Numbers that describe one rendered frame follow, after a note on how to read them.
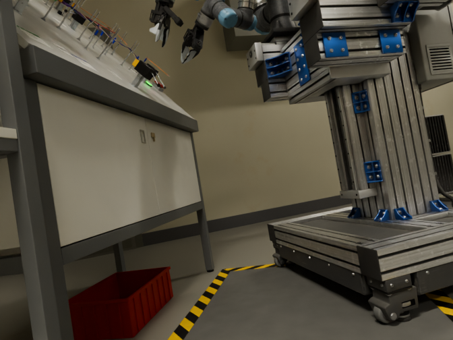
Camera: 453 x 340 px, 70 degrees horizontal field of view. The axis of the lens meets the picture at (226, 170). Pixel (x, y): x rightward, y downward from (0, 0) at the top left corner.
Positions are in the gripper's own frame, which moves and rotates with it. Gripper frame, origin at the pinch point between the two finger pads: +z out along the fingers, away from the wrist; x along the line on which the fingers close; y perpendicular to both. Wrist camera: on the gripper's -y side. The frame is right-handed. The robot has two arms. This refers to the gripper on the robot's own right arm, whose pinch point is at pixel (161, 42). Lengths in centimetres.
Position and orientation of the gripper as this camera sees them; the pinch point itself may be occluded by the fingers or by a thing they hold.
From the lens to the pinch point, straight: 177.9
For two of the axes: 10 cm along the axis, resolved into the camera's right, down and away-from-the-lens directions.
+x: -1.7, 0.5, -9.8
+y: -9.5, -2.6, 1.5
